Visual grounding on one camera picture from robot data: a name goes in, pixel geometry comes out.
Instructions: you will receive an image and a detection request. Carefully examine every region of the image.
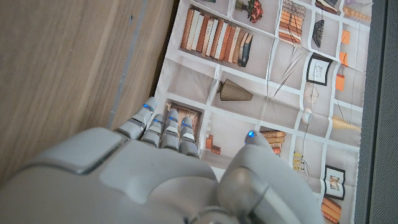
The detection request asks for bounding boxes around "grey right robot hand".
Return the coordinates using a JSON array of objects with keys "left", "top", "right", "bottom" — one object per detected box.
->
[{"left": 0, "top": 96, "right": 326, "bottom": 224}]

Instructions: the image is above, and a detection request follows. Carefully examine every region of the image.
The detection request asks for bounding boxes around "printed bookshelf backdrop cloth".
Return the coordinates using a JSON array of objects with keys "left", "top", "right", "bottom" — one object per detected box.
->
[{"left": 154, "top": 0, "right": 374, "bottom": 224}]

